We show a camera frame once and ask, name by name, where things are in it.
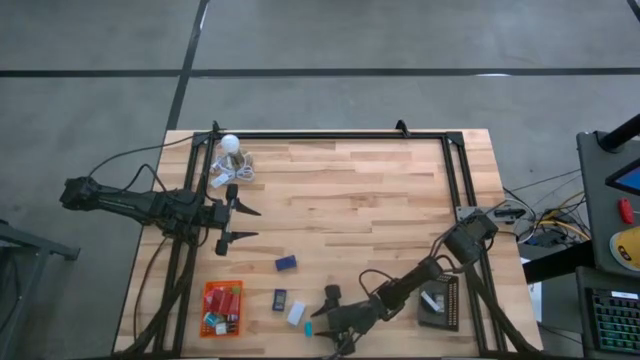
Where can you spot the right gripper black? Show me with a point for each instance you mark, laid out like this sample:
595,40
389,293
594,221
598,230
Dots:
355,317

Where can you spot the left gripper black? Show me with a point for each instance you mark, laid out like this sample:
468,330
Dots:
226,220

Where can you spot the orange plastic basket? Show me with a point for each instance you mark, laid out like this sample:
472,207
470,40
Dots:
215,283

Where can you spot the small green block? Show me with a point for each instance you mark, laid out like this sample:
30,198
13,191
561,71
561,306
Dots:
235,289

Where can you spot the red rectangular box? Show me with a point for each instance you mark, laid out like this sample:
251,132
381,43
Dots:
215,300

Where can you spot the small teal block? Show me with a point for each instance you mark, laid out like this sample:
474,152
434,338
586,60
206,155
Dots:
213,318

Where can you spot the white plastic tray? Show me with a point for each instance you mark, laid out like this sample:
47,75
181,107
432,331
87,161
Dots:
431,301

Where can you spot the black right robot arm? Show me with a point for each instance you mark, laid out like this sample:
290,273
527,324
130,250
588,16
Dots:
415,280

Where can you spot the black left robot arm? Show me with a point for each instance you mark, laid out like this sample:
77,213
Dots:
130,205

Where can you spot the teal framed small device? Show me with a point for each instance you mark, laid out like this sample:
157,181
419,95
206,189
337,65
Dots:
308,328

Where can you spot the pale lavender eraser block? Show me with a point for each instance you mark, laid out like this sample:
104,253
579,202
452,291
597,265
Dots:
295,313

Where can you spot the dark purple calculator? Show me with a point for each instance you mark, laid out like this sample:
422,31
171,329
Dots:
279,299

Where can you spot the dark blue box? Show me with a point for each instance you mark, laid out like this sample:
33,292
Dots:
285,262

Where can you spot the wooden lamp base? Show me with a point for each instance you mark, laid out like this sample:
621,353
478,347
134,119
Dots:
235,160

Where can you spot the white light bulb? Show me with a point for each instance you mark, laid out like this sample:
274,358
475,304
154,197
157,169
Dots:
230,143

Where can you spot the black plastic basket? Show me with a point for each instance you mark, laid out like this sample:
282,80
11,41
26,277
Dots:
445,320

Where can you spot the white floor box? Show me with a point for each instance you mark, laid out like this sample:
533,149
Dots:
535,300

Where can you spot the grey metal cart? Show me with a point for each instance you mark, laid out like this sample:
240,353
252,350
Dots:
25,260

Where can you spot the backlit black keyboard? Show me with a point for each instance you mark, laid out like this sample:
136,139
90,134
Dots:
617,322

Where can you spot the grey operator desk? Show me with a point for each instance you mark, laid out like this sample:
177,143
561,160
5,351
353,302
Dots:
595,200

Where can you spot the red object on desk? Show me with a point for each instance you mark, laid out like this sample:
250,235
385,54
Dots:
626,211

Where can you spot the tablet with blue screen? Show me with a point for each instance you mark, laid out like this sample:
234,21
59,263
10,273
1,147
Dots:
629,179

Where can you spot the black desk pole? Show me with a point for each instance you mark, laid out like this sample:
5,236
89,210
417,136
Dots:
620,134

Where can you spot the black aluminium table frame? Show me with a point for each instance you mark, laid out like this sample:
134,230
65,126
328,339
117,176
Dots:
325,135

